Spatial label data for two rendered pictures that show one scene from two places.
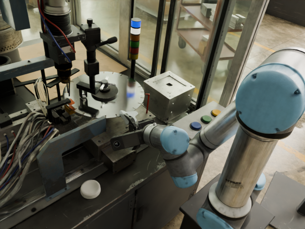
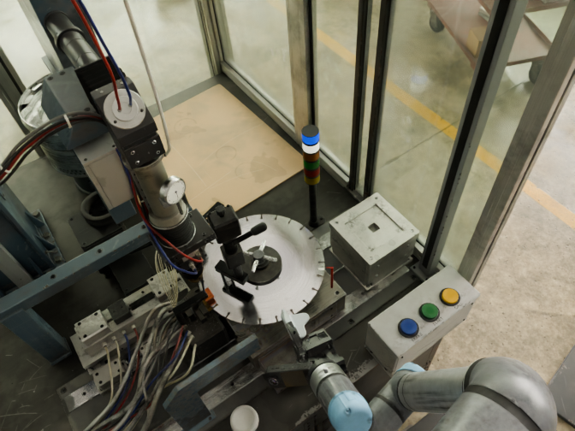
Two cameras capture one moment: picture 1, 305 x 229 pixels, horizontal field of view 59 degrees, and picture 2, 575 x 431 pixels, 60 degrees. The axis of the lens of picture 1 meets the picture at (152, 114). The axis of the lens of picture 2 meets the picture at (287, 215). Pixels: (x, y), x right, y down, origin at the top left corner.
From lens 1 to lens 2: 0.53 m
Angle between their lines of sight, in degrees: 18
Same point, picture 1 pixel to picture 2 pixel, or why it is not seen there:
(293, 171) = not seen: outside the picture
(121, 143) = (281, 380)
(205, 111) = (430, 292)
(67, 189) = (212, 418)
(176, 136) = (350, 418)
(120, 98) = (284, 279)
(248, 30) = (505, 182)
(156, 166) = not seen: hidden behind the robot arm
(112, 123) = not seen: hidden behind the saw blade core
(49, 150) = (178, 397)
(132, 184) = (305, 412)
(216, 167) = (477, 304)
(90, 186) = (243, 418)
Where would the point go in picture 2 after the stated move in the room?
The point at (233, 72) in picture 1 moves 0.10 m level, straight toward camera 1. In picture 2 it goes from (481, 233) to (468, 265)
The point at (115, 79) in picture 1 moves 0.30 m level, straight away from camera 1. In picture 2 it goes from (279, 233) to (284, 152)
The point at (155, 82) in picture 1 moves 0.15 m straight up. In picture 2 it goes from (350, 223) to (352, 189)
